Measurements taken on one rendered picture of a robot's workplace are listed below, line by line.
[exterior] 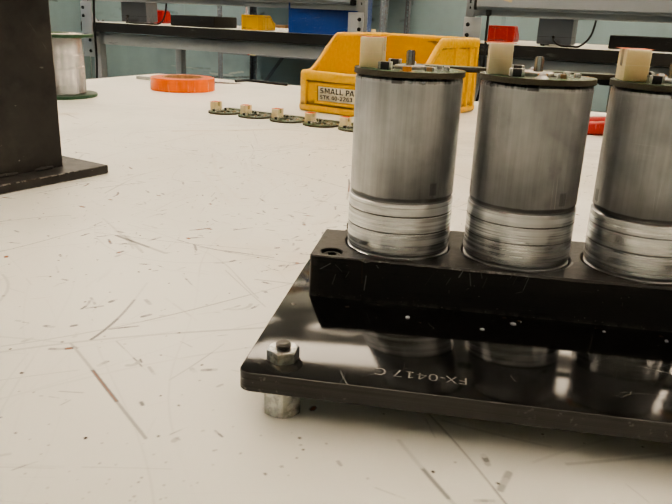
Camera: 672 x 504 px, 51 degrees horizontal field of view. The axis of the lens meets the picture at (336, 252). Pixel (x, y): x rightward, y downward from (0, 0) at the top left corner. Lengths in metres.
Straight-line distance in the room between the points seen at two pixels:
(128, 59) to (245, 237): 5.89
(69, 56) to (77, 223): 0.37
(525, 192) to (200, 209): 0.15
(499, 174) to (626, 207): 0.03
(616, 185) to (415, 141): 0.04
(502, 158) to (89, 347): 0.10
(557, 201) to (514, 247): 0.01
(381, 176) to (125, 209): 0.14
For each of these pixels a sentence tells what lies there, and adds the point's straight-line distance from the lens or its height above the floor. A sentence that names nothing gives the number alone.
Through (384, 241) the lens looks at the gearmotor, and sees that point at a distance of 0.16.
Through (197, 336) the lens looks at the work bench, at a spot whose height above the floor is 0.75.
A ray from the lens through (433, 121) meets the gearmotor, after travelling 0.15.
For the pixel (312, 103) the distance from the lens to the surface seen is 0.57.
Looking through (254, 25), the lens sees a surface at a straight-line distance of 3.03.
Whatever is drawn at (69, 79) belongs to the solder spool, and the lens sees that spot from 0.62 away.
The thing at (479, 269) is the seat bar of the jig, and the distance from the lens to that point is 0.16.
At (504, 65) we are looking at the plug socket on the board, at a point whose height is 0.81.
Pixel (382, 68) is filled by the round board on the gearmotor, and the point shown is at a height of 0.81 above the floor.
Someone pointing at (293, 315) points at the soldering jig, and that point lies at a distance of 0.15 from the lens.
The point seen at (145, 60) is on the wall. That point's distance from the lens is 6.01.
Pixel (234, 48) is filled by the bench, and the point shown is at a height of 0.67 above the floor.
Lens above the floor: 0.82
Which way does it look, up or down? 19 degrees down
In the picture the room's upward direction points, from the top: 2 degrees clockwise
